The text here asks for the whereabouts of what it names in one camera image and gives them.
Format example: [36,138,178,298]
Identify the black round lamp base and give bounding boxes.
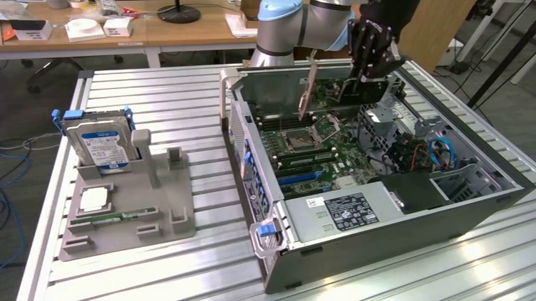
[158,0,202,24]

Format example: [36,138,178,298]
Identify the small white box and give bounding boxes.
[102,17,135,38]

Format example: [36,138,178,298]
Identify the CPU socket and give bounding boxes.
[281,127,326,155]

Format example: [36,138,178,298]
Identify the metal socket cover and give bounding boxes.
[312,112,341,148]

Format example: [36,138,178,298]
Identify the grey floor cable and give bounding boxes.
[0,133,64,151]

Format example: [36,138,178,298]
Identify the thin red wire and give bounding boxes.
[409,145,423,172]

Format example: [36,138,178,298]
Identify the silver CPU chip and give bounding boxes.
[78,187,109,213]

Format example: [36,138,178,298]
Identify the black floor device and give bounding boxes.
[448,61,474,75]

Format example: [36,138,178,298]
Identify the wooden cabinet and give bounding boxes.
[353,0,479,72]

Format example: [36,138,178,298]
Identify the green RAM stick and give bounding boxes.
[68,208,161,227]

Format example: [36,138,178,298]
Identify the grey parts rack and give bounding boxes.
[58,127,198,263]

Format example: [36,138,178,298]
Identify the white unit red button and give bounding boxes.
[435,37,465,67]

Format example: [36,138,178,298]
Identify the black office chair base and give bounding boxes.
[20,58,87,94]

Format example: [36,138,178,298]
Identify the brown cardboard box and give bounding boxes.
[240,0,264,22]

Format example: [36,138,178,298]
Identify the clear bag grey item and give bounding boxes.
[95,0,127,16]

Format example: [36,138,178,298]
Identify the blue SATA wire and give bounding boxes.
[427,136,459,172]

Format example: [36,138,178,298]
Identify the graphics card silver bracket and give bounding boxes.
[297,55,389,122]

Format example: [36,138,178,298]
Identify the black open PC case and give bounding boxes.
[220,60,536,295]

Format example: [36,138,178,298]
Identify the installed dark RAM stick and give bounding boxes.
[276,156,340,172]

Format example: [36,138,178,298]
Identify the white box black lid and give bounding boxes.
[8,19,55,41]

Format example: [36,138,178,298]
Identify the blue expansion slot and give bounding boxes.
[277,173,318,186]

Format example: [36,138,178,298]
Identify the black RAM slot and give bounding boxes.
[260,122,316,132]
[258,119,314,127]
[256,111,312,120]
[272,149,336,164]
[274,152,338,168]
[257,115,313,124]

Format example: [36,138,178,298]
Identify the silver disk bay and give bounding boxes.
[359,105,420,166]
[429,162,506,203]

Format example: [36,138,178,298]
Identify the black stand pole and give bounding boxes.
[467,18,536,109]

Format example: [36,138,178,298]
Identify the grey power supply unit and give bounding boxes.
[278,181,407,245]

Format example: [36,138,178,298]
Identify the hard disk blue caddy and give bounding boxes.
[48,106,142,175]

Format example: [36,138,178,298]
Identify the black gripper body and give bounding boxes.
[360,0,421,45]

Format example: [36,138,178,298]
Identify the white paper sheets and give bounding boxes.
[0,0,32,23]

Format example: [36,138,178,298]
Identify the blue floor cable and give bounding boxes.
[0,150,34,270]

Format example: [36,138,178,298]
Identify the white table frame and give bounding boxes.
[455,0,536,85]

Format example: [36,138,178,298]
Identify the wooden desk white frame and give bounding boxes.
[145,0,377,60]
[0,0,163,69]

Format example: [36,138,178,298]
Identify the white paper stack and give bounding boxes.
[224,12,260,39]

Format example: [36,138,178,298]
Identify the green motherboard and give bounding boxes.
[250,105,383,201]

